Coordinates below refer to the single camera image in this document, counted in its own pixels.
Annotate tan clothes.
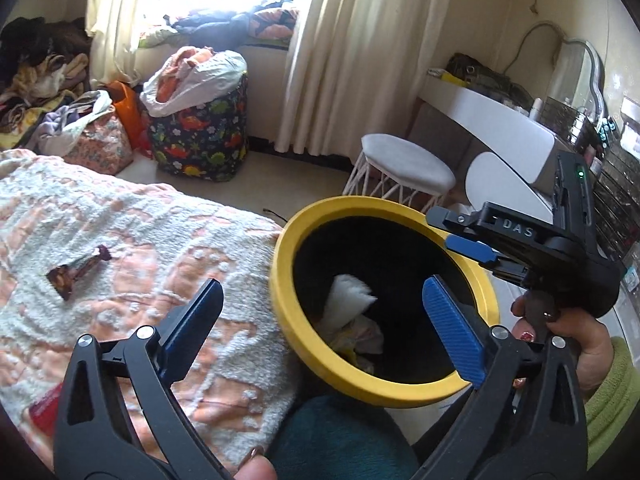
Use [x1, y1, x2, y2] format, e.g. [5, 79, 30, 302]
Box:
[10, 52, 91, 101]

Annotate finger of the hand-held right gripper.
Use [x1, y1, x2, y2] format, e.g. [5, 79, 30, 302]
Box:
[426, 205, 483, 236]
[444, 236, 501, 266]

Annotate yellow rimmed black trash bin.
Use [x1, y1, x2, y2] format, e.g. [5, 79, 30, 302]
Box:
[269, 195, 501, 408]

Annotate person's left hand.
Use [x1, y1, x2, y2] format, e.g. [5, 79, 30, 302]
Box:
[234, 445, 277, 480]

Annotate dark clothes pile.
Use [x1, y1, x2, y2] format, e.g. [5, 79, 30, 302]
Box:
[0, 16, 91, 76]

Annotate lavender and white clothes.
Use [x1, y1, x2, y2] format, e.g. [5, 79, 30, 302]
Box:
[37, 90, 113, 156]

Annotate orange patterned quilt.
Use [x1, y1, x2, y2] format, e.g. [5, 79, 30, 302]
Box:
[245, 5, 298, 41]

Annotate white dressing table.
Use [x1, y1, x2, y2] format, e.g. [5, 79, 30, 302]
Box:
[417, 80, 640, 341]

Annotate peach and white blanket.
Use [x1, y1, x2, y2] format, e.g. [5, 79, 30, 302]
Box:
[0, 150, 301, 476]

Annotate dinosaur print laundry basket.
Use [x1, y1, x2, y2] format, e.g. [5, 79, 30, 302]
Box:
[147, 72, 249, 182]

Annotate yellow and white snack packet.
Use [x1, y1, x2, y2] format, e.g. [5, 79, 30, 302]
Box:
[332, 315, 386, 366]

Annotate person's teal trouser leg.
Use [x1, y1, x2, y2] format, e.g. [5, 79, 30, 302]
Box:
[267, 392, 421, 480]

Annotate dark bag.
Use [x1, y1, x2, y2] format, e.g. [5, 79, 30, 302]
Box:
[445, 52, 533, 106]

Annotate floral fabric bag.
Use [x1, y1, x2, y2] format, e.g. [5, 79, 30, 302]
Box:
[65, 112, 135, 177]

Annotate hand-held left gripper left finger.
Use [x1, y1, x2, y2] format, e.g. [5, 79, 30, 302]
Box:
[52, 280, 236, 480]

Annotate dark blue jacket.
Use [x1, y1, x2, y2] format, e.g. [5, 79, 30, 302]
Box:
[170, 7, 256, 38]

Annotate cream curtain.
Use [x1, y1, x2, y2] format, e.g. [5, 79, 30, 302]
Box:
[85, 0, 171, 91]
[275, 0, 458, 158]

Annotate white tissue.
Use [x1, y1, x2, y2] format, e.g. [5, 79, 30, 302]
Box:
[320, 274, 378, 333]

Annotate person's right forearm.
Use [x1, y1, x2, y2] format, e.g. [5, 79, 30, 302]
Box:
[582, 337, 640, 461]

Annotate orange bag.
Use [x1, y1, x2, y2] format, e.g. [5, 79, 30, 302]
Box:
[107, 80, 153, 158]

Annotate white round stool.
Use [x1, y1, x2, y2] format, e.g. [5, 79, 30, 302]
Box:
[342, 133, 457, 213]

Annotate red packet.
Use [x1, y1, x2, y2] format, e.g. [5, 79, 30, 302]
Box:
[30, 382, 66, 436]

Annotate orange clothes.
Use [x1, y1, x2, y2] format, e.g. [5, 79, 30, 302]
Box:
[160, 46, 216, 91]

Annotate wavy framed mirror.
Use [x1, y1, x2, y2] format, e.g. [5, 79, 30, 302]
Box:
[557, 37, 608, 126]

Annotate person's right hand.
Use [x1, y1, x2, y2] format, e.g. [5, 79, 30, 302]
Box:
[510, 292, 616, 401]

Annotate pale green cloth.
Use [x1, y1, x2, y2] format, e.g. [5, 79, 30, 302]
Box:
[137, 27, 176, 48]

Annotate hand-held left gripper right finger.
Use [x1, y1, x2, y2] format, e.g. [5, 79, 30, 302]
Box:
[410, 275, 590, 480]

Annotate brown snack wrapper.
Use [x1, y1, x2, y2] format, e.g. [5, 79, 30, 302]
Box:
[46, 244, 113, 302]

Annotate patterned clothes pile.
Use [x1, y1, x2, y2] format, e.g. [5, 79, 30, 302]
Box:
[0, 90, 61, 151]

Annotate white plastic bag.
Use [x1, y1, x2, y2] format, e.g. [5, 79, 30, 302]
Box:
[140, 50, 248, 116]

